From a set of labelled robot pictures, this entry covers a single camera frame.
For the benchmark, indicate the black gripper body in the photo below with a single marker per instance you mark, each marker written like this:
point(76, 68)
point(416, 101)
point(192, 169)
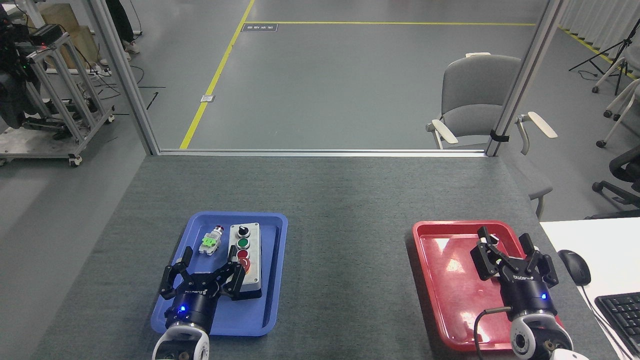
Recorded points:
point(527, 292)
point(195, 300)

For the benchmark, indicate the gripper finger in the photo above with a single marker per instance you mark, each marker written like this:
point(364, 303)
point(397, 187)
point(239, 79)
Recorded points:
point(232, 280)
point(545, 267)
point(487, 262)
point(172, 280)

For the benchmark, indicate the grey control box with buttons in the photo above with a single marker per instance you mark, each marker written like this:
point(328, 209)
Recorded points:
point(251, 240)

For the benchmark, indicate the cardboard box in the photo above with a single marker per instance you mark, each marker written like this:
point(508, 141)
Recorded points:
point(75, 35)

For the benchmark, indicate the black computer mouse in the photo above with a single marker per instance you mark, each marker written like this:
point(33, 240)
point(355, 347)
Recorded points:
point(575, 266)

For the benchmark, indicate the blue plastic tray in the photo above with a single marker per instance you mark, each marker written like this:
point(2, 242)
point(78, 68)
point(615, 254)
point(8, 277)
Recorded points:
point(272, 280)

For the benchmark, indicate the red plastic tray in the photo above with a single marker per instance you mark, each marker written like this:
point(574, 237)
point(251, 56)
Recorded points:
point(450, 285)

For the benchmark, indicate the white desk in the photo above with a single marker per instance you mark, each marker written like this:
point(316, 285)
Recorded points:
point(605, 240)

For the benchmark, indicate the black computer keyboard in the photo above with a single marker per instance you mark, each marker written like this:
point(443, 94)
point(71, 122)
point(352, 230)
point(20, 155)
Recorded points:
point(622, 320)

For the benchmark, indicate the black office chair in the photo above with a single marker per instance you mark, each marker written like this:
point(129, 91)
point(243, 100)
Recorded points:
point(625, 170)

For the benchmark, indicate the grey chair with white armrests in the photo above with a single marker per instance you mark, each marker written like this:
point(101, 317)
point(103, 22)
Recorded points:
point(475, 95)

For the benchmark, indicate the white wheeled chair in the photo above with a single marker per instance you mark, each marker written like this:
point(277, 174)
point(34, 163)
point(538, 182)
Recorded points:
point(612, 70)
point(622, 107)

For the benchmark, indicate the silver floor socket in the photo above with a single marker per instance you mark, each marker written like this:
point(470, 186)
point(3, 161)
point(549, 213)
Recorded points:
point(207, 98)

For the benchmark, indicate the black tripod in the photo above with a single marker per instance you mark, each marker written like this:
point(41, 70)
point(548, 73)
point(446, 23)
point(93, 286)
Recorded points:
point(612, 50)

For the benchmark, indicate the dark floor label plate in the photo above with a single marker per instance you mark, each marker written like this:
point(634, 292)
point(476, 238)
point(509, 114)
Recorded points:
point(259, 27)

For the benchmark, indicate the person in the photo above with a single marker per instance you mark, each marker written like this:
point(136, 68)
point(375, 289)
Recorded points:
point(120, 25)

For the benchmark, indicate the small green white push-button switch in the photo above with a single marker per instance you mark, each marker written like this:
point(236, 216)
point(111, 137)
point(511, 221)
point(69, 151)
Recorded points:
point(210, 242)

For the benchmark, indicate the silver aluminium table rail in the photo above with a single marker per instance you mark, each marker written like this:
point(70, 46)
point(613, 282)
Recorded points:
point(320, 152)

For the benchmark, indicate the silver aluminium post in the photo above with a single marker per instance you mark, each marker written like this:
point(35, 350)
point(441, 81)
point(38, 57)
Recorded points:
point(122, 75)
point(525, 75)

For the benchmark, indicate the aluminium frame cart on wheels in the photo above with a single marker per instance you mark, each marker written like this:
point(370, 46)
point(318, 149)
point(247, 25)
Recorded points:
point(60, 90)

